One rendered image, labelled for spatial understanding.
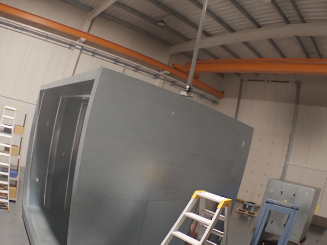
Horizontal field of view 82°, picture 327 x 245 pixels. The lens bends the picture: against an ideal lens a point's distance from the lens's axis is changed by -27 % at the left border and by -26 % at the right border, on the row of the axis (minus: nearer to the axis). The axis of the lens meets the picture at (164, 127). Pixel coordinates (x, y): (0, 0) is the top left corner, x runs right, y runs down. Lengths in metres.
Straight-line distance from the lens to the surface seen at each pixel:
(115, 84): 2.08
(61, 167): 5.71
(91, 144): 2.02
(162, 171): 2.49
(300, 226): 8.65
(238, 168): 3.62
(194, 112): 2.67
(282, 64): 10.38
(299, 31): 9.41
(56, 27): 10.47
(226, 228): 2.50
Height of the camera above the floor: 2.76
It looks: 2 degrees up
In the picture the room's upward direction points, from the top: 13 degrees clockwise
